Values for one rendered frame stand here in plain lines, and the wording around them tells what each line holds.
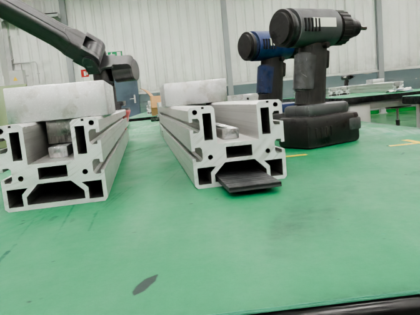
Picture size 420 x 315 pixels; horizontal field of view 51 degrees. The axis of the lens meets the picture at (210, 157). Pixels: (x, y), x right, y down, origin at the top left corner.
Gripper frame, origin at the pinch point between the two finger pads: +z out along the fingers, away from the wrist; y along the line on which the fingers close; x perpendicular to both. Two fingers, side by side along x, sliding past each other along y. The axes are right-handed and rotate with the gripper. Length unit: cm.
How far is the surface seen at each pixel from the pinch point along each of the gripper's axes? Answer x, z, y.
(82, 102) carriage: -77, -8, 4
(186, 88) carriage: -52, -9, 18
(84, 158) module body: -84, -3, 4
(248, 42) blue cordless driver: -42, -18, 32
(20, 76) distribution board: 1101, -113, -298
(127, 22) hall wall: 1102, -229, -8
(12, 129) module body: -84, -6, -2
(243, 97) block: -20.0, -6.6, 35.0
